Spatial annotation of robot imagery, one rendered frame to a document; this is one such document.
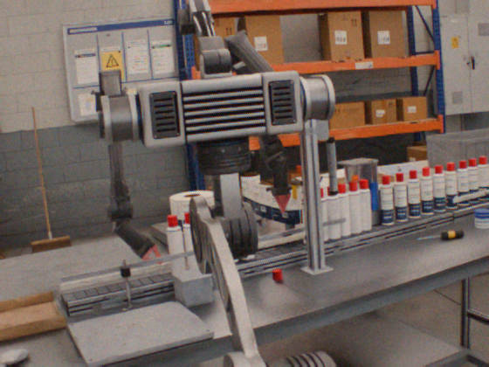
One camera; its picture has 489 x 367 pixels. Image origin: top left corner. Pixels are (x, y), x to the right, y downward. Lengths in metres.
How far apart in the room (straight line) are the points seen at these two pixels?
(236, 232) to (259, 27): 4.61
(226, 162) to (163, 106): 0.20
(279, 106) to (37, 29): 5.21
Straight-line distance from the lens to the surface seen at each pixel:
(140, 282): 2.05
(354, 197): 2.35
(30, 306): 2.13
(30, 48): 6.54
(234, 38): 2.01
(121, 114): 1.44
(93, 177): 6.55
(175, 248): 2.04
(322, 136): 2.06
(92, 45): 6.38
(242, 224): 1.50
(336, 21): 6.29
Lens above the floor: 1.52
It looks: 10 degrees down
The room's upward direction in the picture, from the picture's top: 5 degrees counter-clockwise
